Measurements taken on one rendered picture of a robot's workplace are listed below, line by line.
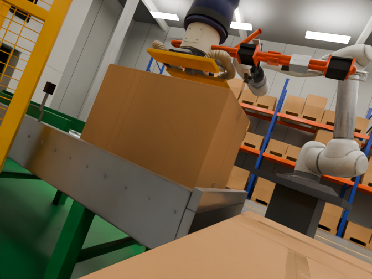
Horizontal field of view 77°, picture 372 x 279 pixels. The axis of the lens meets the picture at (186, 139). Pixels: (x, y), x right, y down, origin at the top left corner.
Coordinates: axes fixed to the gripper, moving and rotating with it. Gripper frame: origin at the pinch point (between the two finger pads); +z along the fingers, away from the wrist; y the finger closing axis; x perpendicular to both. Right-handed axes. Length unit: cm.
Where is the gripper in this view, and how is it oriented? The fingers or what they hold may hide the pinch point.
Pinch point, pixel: (251, 55)
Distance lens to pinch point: 113.4
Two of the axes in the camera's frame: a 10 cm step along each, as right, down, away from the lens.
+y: -3.5, 9.3, -0.5
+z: -3.9, -2.0, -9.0
